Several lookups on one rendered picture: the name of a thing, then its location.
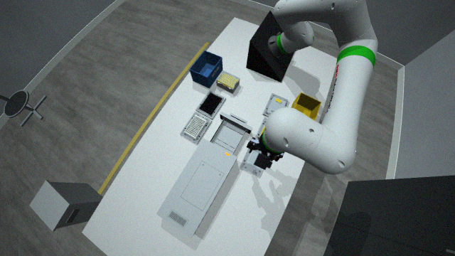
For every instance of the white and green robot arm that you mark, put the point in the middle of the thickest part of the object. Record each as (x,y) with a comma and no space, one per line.
(330,146)

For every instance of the yellow open-top box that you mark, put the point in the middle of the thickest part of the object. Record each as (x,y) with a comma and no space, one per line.
(307,105)

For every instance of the dark blue open bin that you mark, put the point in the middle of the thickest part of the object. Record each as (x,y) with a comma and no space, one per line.
(206,69)

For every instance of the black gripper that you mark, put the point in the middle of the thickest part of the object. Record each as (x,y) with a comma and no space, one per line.
(254,145)

